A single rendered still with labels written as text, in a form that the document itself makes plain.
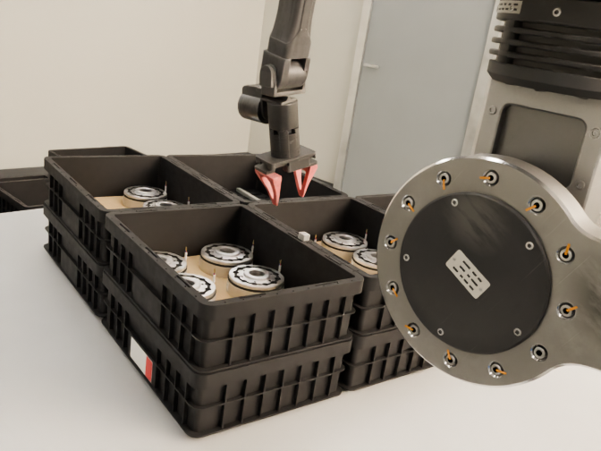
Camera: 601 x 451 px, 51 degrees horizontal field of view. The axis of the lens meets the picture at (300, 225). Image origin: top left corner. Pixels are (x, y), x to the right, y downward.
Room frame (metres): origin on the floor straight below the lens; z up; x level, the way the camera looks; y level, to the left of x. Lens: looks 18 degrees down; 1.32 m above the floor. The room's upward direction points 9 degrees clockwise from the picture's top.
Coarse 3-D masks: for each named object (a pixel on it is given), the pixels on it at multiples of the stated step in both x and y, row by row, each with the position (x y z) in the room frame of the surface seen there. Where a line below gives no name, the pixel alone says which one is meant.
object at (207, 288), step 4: (184, 276) 1.01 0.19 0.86; (188, 276) 1.02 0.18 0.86; (192, 276) 1.02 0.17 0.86; (196, 276) 1.02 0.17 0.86; (200, 276) 1.02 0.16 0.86; (200, 280) 1.01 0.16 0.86; (204, 280) 1.01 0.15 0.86; (208, 280) 1.01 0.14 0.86; (200, 284) 0.99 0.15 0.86; (204, 284) 0.99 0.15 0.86; (208, 284) 1.00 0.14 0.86; (212, 284) 0.99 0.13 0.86; (200, 288) 0.97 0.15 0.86; (204, 288) 0.97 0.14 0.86; (208, 288) 0.98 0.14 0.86; (212, 288) 0.98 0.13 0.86; (200, 292) 0.96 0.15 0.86; (204, 292) 0.96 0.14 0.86; (208, 292) 0.96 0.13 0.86; (212, 292) 0.96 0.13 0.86; (204, 296) 0.94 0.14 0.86; (208, 296) 0.95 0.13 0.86
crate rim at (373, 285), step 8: (288, 200) 1.33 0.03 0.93; (296, 200) 1.34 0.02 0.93; (304, 200) 1.35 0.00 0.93; (312, 200) 1.36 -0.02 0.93; (320, 200) 1.38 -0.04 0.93; (328, 200) 1.39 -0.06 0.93; (336, 200) 1.41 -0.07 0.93; (344, 200) 1.42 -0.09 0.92; (352, 200) 1.43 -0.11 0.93; (360, 200) 1.42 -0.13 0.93; (256, 208) 1.24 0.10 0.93; (368, 208) 1.38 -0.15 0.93; (376, 208) 1.38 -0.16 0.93; (280, 224) 1.17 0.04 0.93; (296, 232) 1.14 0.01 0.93; (320, 248) 1.07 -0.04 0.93; (336, 256) 1.04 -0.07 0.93; (344, 264) 1.01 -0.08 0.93; (360, 272) 0.98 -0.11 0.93; (368, 280) 0.96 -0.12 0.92; (376, 280) 0.97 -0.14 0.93; (368, 288) 0.96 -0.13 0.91; (376, 288) 0.97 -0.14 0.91
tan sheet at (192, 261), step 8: (192, 256) 1.18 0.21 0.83; (192, 264) 1.14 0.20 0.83; (192, 272) 1.10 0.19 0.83; (200, 272) 1.11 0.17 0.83; (216, 280) 1.08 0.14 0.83; (224, 280) 1.09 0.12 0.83; (216, 288) 1.05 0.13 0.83; (224, 288) 1.05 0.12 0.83; (216, 296) 1.01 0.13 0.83; (224, 296) 1.02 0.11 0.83; (232, 296) 1.02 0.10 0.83
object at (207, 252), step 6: (210, 246) 1.17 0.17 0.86; (216, 246) 1.18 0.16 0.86; (234, 246) 1.19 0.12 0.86; (240, 246) 1.19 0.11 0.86; (204, 252) 1.13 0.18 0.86; (210, 252) 1.14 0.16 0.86; (240, 252) 1.16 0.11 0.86; (246, 252) 1.17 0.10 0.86; (204, 258) 1.12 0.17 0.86; (210, 258) 1.11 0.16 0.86; (216, 258) 1.12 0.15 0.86; (222, 258) 1.12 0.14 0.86; (228, 258) 1.12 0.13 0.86; (234, 258) 1.13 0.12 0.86; (240, 258) 1.13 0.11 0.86; (246, 258) 1.14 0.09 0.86; (252, 258) 1.15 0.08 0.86; (222, 264) 1.10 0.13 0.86; (228, 264) 1.10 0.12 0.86; (234, 264) 1.10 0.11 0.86; (240, 264) 1.11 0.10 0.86
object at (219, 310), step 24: (120, 216) 1.09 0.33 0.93; (264, 216) 1.20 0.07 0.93; (120, 240) 1.01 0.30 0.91; (144, 264) 0.93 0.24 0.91; (336, 264) 1.00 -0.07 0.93; (168, 288) 0.86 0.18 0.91; (192, 288) 0.82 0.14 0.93; (288, 288) 0.87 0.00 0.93; (312, 288) 0.89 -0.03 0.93; (336, 288) 0.91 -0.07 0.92; (360, 288) 0.95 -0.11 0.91; (192, 312) 0.79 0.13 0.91; (216, 312) 0.78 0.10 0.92; (240, 312) 0.81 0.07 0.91
